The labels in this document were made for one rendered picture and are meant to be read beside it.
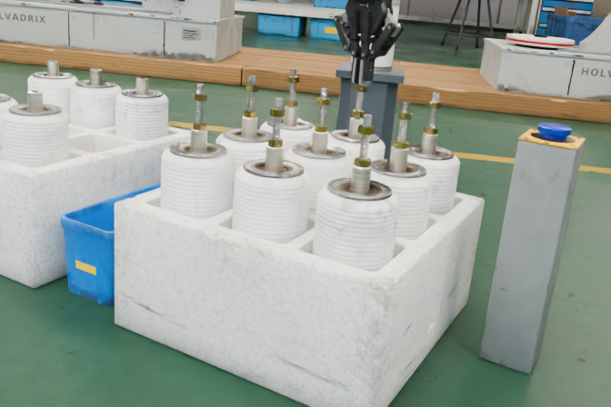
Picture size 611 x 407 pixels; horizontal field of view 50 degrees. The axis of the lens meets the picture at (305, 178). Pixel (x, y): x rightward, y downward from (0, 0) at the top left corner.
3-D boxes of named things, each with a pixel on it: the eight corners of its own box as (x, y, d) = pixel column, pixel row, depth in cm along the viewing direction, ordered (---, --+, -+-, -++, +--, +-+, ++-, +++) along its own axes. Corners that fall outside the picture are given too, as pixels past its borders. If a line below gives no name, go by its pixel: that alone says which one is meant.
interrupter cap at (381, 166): (403, 162, 91) (404, 157, 91) (438, 178, 85) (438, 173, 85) (357, 165, 88) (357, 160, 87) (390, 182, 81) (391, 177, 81)
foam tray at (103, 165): (60, 178, 149) (58, 100, 144) (196, 220, 132) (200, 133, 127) (-117, 226, 116) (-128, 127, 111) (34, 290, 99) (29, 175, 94)
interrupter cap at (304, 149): (292, 145, 95) (292, 140, 95) (344, 149, 95) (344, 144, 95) (291, 159, 88) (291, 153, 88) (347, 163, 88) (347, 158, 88)
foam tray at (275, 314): (265, 241, 124) (272, 149, 119) (467, 302, 107) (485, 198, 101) (113, 324, 91) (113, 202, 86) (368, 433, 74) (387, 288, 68)
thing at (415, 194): (389, 274, 98) (405, 157, 93) (430, 303, 90) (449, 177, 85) (334, 283, 93) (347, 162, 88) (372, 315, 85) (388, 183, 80)
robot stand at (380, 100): (328, 183, 162) (340, 62, 154) (387, 190, 161) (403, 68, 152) (323, 203, 148) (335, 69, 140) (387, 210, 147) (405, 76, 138)
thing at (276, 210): (242, 322, 81) (251, 183, 75) (218, 288, 89) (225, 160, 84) (312, 312, 85) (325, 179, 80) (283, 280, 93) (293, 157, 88)
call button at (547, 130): (538, 135, 86) (541, 120, 85) (570, 141, 84) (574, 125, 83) (532, 141, 82) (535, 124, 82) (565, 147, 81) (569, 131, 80)
